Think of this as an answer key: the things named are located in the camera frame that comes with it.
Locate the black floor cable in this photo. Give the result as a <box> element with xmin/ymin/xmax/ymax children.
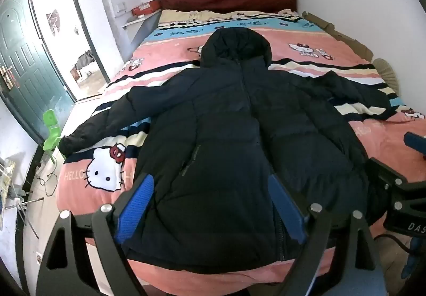
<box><xmin>35</xmin><ymin>155</ymin><xmax>59</xmax><ymax>197</ymax></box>

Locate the green plastic chair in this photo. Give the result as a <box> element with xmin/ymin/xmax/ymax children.
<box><xmin>42</xmin><ymin>109</ymin><xmax>67</xmax><ymax>161</ymax></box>

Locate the green door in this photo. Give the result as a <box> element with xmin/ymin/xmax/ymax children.
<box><xmin>0</xmin><ymin>0</ymin><xmax>76</xmax><ymax>144</ymax></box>

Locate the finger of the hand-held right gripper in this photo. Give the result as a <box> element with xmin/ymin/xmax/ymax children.
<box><xmin>367</xmin><ymin>158</ymin><xmax>411</xmax><ymax>191</ymax></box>
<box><xmin>403</xmin><ymin>132</ymin><xmax>426</xmax><ymax>160</ymax></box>

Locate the white bedside shelf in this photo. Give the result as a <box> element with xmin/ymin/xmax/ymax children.
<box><xmin>121</xmin><ymin>11</ymin><xmax>161</xmax><ymax>47</ymax></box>

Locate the pink striped cartoon blanket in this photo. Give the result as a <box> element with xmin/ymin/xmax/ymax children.
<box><xmin>55</xmin><ymin>9</ymin><xmax>426</xmax><ymax>296</ymax></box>

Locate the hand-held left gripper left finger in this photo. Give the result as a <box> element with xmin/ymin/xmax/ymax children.
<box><xmin>36</xmin><ymin>174</ymin><xmax>155</xmax><ymax>296</ymax></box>

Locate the door handle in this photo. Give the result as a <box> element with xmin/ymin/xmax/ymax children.
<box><xmin>0</xmin><ymin>64</ymin><xmax>18</xmax><ymax>89</ymax></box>

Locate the dark cloth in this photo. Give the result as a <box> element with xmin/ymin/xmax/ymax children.
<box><xmin>73</xmin><ymin>50</ymin><xmax>97</xmax><ymax>72</ymax></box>

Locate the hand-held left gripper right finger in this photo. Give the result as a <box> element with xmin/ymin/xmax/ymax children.
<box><xmin>268</xmin><ymin>174</ymin><xmax>387</xmax><ymax>296</ymax></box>

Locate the black hooded puffer jacket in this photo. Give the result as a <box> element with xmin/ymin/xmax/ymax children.
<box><xmin>58</xmin><ymin>27</ymin><xmax>392</xmax><ymax>272</ymax></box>

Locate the red box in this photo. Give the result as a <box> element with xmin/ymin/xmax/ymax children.
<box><xmin>131</xmin><ymin>0</ymin><xmax>162</xmax><ymax>17</ymax></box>

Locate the dark door frame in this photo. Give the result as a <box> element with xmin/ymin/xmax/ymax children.
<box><xmin>64</xmin><ymin>0</ymin><xmax>111</xmax><ymax>84</ymax></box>

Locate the glass side table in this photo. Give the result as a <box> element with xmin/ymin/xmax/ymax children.
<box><xmin>0</xmin><ymin>155</ymin><xmax>44</xmax><ymax>238</ymax></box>

